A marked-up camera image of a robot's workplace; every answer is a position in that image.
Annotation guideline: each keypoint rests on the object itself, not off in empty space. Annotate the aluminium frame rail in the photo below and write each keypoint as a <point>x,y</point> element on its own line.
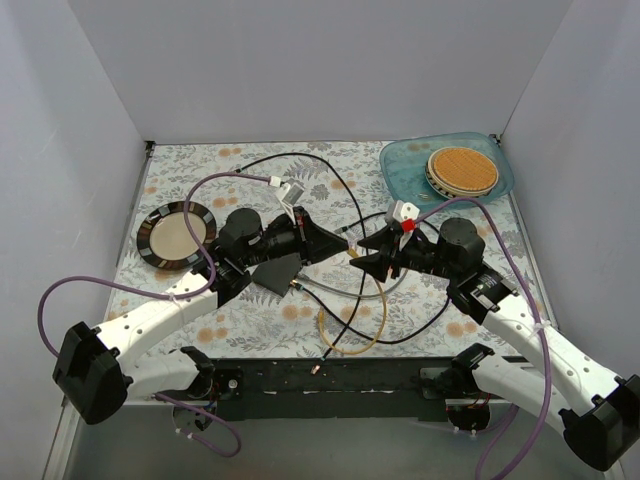
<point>142,442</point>

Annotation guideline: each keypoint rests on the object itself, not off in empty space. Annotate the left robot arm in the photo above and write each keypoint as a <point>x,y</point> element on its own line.
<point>99,368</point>

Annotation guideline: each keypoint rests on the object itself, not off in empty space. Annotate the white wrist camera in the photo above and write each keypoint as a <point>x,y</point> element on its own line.
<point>406,215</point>
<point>287,193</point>

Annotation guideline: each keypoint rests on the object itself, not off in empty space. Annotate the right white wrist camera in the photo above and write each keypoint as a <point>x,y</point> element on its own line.
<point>406,215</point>

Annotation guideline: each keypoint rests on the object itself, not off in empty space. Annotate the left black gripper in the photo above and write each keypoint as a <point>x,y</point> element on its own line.
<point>303,235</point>

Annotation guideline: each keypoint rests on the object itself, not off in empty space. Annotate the teal plastic tray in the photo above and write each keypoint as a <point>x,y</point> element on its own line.
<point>404,167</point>

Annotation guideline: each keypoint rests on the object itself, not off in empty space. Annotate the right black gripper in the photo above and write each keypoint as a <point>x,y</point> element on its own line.
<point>394,252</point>

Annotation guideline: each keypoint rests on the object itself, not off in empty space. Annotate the floral tablecloth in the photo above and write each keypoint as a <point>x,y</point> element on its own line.
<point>344,190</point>

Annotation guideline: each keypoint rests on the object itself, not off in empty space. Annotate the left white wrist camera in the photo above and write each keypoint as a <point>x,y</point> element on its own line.
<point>287,193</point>

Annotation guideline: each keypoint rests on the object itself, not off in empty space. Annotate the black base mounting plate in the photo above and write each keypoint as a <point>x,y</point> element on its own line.
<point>360,387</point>

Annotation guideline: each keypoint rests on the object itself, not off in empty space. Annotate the black rimmed plate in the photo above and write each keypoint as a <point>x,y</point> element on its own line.
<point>163,240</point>

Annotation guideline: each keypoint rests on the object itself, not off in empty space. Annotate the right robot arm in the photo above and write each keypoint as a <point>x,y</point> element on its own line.
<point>594,409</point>

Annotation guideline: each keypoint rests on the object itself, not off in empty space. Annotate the black network switch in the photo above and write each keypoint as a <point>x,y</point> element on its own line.
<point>276,275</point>

